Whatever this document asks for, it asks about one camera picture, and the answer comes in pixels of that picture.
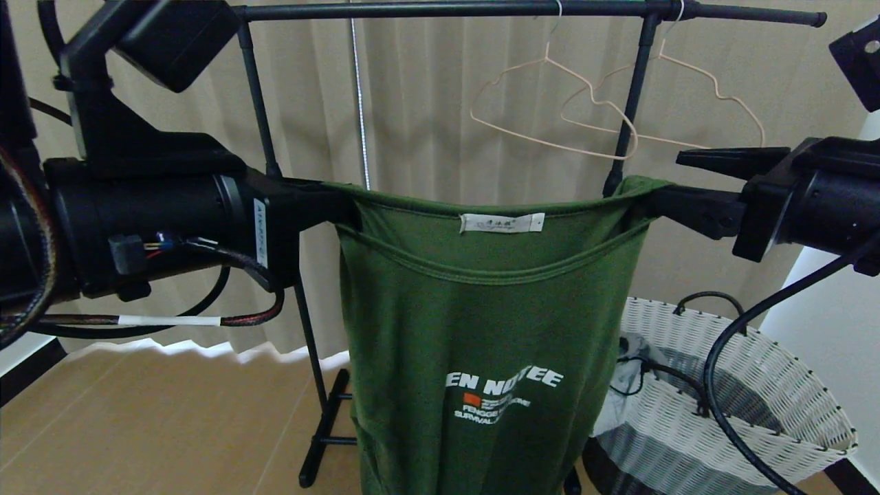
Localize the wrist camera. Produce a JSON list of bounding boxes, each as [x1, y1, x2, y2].
[[828, 15, 880, 115], [55, 0, 245, 176]]

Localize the pink clothes hanger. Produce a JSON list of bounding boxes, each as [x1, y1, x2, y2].
[[560, 0, 767, 151], [470, 0, 639, 163]]

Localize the white laundry basket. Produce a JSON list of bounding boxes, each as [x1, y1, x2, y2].
[[582, 291, 859, 495]]

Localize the pale grey shorts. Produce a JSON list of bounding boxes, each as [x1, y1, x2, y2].
[[594, 333, 651, 438]]

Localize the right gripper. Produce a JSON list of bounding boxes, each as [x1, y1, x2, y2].
[[645, 135, 880, 277]]

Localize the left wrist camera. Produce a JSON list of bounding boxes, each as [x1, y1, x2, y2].
[[55, 0, 245, 176]]

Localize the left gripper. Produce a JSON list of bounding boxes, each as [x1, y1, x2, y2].
[[43, 160, 305, 303]]

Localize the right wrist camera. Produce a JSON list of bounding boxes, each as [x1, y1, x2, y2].
[[828, 15, 880, 115]]

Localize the black cable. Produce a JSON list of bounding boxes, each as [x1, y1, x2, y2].
[[703, 234, 880, 495], [27, 265, 232, 342]]

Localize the green printed t-shirt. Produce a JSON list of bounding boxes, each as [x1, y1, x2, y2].
[[323, 175, 672, 495]]

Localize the black clothes rack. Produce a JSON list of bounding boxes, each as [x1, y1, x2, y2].
[[234, 0, 828, 495]]

